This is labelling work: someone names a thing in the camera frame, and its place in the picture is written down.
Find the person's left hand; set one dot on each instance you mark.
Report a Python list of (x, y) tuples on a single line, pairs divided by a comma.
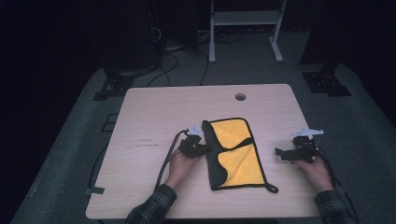
[(180, 169)]

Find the black floor tape rectangle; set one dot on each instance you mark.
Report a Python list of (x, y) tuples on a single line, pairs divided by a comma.
[(109, 123)]

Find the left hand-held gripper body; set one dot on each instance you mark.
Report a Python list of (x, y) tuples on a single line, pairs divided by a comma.
[(191, 144)]

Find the yellow and black cloth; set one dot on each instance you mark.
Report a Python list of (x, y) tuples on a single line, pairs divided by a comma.
[(236, 155)]

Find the white metal stand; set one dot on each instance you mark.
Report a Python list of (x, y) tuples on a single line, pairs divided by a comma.
[(246, 18)]

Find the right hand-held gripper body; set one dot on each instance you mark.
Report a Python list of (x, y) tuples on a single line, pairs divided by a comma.
[(300, 149)]

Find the black stand base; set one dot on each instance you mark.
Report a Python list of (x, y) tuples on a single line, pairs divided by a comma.
[(113, 87), (327, 82)]

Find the grey tape strip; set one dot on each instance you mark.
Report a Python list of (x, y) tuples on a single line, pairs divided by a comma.
[(95, 190)]

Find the dark equipment cabinet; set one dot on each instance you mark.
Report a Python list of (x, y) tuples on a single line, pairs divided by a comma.
[(134, 34)]

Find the person's right hand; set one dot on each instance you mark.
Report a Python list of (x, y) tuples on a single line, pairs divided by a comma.
[(317, 175)]

